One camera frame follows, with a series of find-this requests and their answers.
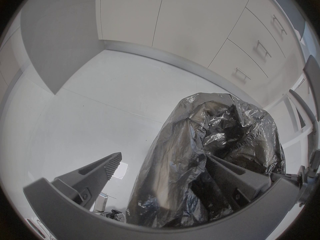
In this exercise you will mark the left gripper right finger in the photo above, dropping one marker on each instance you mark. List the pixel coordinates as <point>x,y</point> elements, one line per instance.
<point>240,184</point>

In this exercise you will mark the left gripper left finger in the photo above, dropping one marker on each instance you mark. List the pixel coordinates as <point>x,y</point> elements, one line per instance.
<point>97,176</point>

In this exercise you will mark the black plastic bag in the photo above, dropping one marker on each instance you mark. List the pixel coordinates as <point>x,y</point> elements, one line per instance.
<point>175,159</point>

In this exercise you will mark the crumpled black plastic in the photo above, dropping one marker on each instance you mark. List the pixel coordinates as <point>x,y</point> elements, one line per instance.
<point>119,216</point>

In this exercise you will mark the grey chair with white legs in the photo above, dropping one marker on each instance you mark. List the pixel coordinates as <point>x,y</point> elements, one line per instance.
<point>312,74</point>

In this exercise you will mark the cream cabinet with drawers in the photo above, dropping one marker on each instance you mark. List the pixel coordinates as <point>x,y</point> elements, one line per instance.
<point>187,21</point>

